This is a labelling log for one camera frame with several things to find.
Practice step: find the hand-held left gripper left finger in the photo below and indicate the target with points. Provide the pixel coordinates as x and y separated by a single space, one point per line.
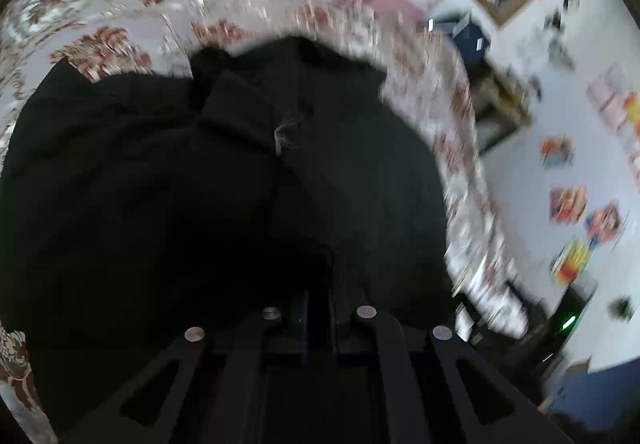
300 326

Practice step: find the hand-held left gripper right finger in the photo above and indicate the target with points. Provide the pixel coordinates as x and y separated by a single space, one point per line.
334 326

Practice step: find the black garment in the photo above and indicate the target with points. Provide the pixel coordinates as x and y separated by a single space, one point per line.
210 204

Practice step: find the black device with green light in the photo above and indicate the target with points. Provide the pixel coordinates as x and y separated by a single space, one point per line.
567 316

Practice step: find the blue cloth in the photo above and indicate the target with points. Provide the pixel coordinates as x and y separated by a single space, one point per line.
595 394

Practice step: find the wooden shelf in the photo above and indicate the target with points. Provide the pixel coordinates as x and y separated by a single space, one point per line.
500 98

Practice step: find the floral bed sheet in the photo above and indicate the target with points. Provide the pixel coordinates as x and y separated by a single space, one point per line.
165 23

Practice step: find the orange and blue wall picture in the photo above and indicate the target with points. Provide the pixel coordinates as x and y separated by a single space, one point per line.
557 151

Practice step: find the red and blue wall picture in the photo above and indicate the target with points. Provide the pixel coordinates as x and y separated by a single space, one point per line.
606 223

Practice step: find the strip of wall pictures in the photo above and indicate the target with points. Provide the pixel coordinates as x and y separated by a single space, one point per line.
617 98

